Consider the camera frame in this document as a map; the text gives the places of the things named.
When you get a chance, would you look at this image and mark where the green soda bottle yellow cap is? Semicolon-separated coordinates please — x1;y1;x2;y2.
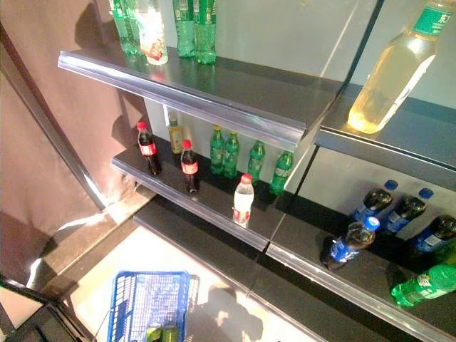
390;263;456;308
209;124;226;175
248;140;266;185
223;130;240;179
269;150;295;196

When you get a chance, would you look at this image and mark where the large yellow tea bottle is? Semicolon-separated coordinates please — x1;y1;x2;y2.
347;0;453;135

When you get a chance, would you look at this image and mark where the cola bottle red cap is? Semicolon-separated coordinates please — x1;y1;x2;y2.
180;139;201;194
136;122;163;177

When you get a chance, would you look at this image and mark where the dark shelf board clear rail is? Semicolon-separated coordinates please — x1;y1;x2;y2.
58;46;345;152
110;135;296;254
265;199;456;342

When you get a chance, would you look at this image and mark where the dark metal frame pole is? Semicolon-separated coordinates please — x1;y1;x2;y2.
0;21;108;211

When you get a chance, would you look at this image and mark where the black glossy base plinth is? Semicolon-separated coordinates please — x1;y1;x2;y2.
26;185;157;289

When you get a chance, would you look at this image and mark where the water bottle red cap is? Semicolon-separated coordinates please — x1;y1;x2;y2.
232;173;255;226

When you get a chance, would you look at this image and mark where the small yellow tea bottle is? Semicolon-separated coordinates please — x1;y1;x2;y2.
167;112;186;155

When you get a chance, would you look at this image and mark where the black shelf base board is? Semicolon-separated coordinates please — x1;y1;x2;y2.
249;249;414;342
133;194;286;296

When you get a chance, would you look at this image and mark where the black shelving unit white panel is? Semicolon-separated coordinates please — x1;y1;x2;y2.
0;274;90;342

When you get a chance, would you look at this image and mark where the blue plastic shopping basket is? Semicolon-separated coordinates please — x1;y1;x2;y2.
95;269;200;342

